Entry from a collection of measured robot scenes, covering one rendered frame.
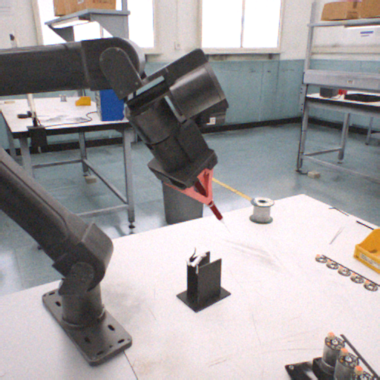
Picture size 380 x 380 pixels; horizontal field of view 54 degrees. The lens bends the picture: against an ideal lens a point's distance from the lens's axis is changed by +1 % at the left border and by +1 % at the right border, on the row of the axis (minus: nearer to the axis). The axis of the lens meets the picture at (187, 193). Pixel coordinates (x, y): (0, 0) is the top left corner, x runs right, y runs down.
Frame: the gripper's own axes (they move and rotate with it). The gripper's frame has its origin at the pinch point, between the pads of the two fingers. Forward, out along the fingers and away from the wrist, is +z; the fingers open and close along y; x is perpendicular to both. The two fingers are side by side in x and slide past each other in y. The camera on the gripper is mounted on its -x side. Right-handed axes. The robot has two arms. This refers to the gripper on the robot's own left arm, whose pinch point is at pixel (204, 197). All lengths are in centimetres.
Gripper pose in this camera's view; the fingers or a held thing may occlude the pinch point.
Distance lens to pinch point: 60.2
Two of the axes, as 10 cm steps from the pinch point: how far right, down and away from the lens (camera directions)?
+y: -6.1, -2.9, 7.4
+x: -6.5, 7.1, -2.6
